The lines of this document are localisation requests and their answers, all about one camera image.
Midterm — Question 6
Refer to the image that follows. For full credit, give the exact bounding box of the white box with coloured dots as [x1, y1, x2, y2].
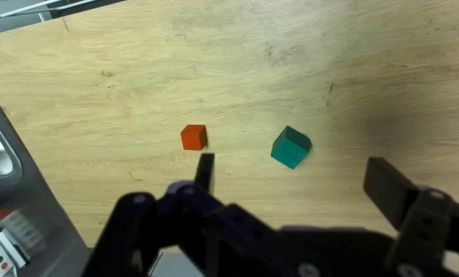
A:
[0, 228, 29, 277]

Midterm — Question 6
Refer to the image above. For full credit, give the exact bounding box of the white metal rack frame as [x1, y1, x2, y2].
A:
[0, 0, 95, 23]

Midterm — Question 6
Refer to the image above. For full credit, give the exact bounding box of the green block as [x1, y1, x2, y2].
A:
[269, 125, 313, 171]

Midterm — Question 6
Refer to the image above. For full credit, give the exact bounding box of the orange block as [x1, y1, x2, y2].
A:
[179, 123, 209, 152]

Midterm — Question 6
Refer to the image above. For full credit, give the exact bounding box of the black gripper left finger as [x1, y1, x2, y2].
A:
[81, 152, 282, 277]

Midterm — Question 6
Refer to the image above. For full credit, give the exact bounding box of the stainless steel sink counter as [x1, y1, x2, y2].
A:
[0, 79, 94, 277]

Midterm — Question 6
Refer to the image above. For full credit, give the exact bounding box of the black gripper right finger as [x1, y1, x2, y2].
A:
[363, 156, 459, 277]

